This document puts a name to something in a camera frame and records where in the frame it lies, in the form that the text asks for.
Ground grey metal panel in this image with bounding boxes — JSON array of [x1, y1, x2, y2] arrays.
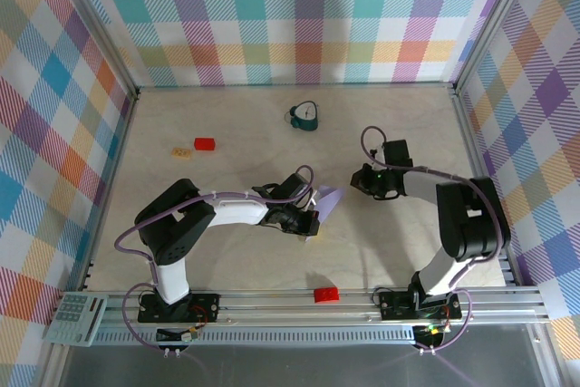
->
[[58, 344, 567, 387]]

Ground small electronics module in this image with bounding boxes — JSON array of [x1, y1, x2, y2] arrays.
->
[[414, 322, 450, 347], [156, 325, 201, 345]]

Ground perforated metal cable tray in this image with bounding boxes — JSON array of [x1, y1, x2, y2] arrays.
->
[[92, 330, 418, 348]]

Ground grey calculator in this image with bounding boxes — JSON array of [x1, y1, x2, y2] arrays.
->
[[43, 292, 110, 348]]

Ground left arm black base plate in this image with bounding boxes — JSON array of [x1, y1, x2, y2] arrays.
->
[[137, 292, 222, 324]]

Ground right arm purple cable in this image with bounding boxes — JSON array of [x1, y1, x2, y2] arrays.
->
[[360, 126, 511, 356]]

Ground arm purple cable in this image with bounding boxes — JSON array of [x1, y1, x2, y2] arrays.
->
[[113, 164, 316, 356], [360, 126, 511, 356]]

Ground purple paper sheet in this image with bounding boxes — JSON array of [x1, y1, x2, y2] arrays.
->
[[304, 184, 344, 243]]

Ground aluminium side rail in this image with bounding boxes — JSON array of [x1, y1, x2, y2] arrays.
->
[[450, 87, 522, 288], [79, 92, 140, 291]]

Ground thin aluminium rail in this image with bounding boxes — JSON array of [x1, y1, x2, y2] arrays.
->
[[135, 82, 457, 92]]

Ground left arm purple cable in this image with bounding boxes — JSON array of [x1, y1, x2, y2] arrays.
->
[[113, 164, 316, 356]]

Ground aluminium frame rail wide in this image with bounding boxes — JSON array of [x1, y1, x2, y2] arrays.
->
[[88, 286, 552, 332]]

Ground green alarm clock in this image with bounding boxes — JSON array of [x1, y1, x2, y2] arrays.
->
[[284, 100, 324, 133]]

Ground aluminium frame post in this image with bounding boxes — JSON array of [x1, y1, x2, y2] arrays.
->
[[47, 0, 140, 98], [452, 0, 540, 93]]

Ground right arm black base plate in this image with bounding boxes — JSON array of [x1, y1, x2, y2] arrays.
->
[[378, 290, 463, 321]]

